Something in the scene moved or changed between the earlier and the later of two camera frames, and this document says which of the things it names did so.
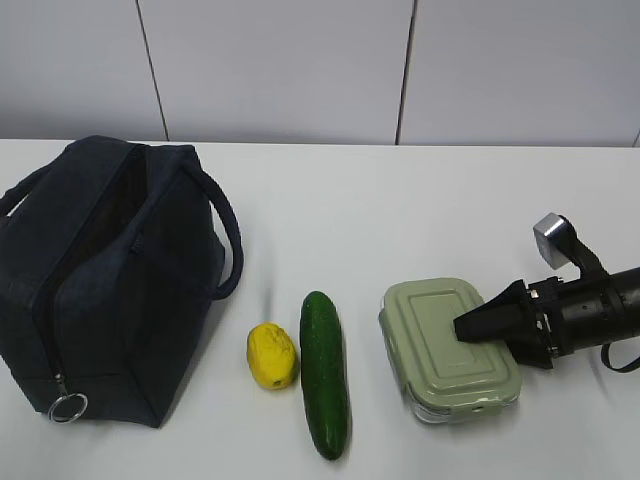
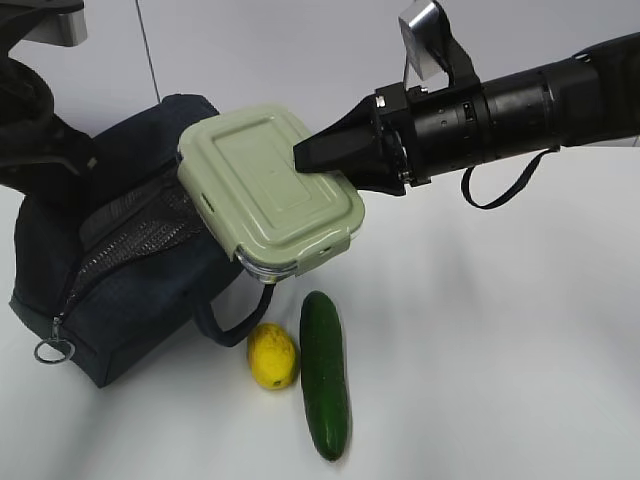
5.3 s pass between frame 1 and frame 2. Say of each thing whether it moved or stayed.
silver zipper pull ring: moved
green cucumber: stayed
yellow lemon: stayed
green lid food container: moved
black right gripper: moved
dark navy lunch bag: moved
